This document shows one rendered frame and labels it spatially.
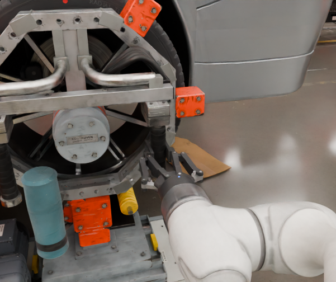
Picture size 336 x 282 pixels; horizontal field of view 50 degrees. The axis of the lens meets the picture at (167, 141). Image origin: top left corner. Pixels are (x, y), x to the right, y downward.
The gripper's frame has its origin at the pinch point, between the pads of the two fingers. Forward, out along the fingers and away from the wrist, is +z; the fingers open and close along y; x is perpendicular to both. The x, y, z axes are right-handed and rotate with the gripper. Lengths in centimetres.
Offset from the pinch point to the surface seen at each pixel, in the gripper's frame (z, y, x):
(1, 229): 31, -47, -40
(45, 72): 56, -27, 5
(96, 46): 56, -9, 13
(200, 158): 127, 59, -82
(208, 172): 108, 58, -82
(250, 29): 46, 44, 18
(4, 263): 17, -45, -42
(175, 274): 29, 13, -75
